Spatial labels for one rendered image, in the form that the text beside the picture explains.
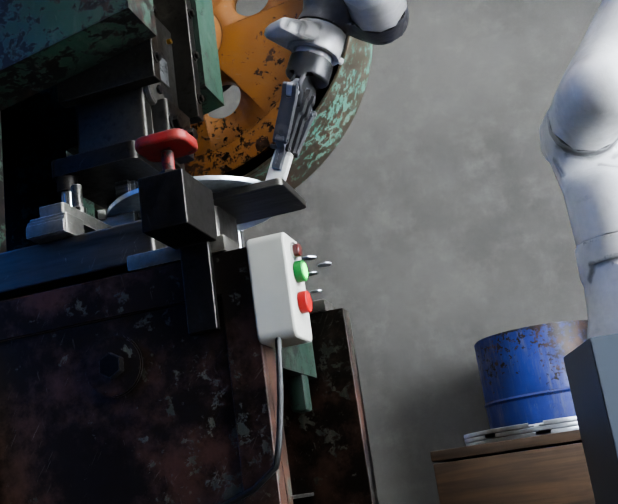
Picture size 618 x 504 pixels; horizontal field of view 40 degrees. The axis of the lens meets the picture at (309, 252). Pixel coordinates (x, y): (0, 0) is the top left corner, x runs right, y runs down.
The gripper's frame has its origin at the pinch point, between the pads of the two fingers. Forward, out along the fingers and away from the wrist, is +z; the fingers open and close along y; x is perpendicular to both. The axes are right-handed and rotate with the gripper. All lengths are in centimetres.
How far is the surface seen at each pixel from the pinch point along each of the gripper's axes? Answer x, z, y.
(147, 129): 21.5, -0.7, -7.0
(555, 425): -51, 26, 34
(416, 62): 70, -170, 328
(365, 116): 91, -132, 329
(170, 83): 26.9, -13.3, 4.2
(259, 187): -0.8, 5.0, -7.5
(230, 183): 3.2, 5.8, -9.4
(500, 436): -42, 31, 35
